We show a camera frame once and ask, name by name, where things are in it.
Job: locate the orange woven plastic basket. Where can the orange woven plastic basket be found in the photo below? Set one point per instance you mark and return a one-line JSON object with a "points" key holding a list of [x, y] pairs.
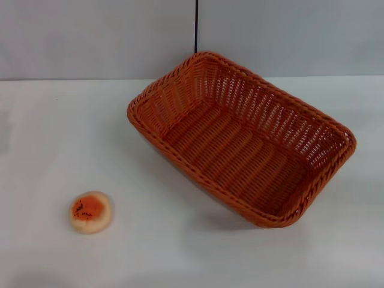
{"points": [[228, 150]]}

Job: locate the round bread bun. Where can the round bread bun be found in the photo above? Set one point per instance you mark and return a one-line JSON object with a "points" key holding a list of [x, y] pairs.
{"points": [[90, 213]]}

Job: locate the black vertical wall strip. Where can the black vertical wall strip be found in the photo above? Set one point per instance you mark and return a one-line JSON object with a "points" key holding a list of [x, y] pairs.
{"points": [[196, 24]]}

